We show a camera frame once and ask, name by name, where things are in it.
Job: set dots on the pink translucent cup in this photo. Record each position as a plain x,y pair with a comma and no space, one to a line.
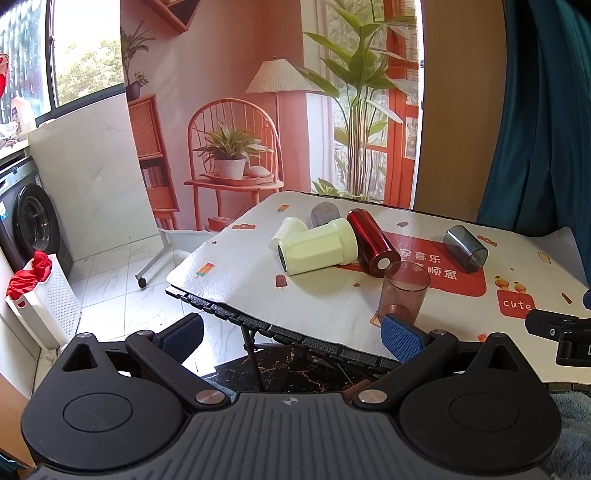
401,295

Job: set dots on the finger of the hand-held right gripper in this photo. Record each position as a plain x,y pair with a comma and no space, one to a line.
587,299
568,327

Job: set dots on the small white cup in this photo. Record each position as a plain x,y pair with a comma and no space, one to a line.
288,228

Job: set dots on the large cream cup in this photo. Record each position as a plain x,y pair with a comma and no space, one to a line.
318,249

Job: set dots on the wooden wall panel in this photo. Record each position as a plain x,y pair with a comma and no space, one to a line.
461,115

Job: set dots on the red metallic cup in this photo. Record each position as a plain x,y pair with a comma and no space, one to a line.
367,240

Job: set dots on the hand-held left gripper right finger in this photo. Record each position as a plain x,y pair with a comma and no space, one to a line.
401,339

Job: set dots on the dark grey translucent cup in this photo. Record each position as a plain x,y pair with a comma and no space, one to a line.
464,247

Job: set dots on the grey fluffy rug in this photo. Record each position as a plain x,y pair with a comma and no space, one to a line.
572,415

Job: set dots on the printed white table mat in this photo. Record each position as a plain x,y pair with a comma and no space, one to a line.
323,300

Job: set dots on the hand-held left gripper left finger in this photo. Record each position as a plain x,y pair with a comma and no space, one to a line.
184,339

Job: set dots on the teal curtain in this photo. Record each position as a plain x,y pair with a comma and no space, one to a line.
545,115

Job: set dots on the red cloth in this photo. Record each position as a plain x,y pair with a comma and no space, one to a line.
27,281

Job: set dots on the grey washing machine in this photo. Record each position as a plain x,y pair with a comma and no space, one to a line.
32,221

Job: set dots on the white laundry basket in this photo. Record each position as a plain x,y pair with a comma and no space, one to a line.
51,304

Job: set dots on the window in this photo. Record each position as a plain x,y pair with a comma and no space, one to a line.
83,55

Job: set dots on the room scene wall poster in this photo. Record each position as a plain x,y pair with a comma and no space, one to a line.
221,69

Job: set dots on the stand leg with caster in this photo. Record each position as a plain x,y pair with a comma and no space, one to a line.
152,263

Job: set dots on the white marble panel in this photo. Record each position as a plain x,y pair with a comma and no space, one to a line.
92,175

